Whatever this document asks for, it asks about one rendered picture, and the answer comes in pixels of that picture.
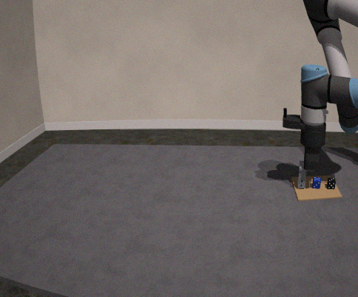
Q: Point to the blue die with white pips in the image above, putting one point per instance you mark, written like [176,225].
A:
[316,182]

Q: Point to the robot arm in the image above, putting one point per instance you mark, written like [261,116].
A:
[342,88]

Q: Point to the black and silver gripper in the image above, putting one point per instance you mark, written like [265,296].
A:
[313,125]

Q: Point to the tan flat mat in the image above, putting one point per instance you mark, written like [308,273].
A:
[309,193]

